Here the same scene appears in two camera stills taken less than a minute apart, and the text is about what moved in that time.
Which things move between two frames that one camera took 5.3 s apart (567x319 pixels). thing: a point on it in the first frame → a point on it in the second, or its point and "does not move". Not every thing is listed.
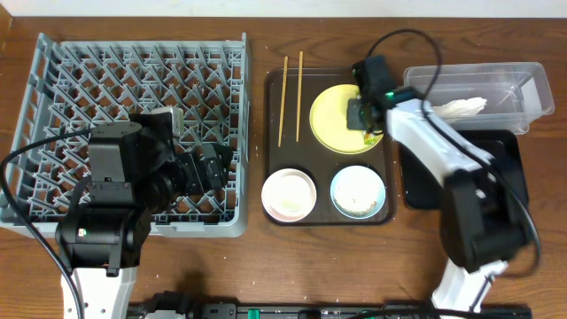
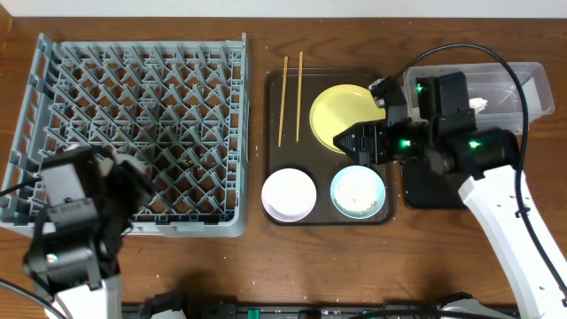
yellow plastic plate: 329,121 does not move
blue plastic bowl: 358,191 does not move
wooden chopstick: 283,101 does not move
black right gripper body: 356,113 → 403,142
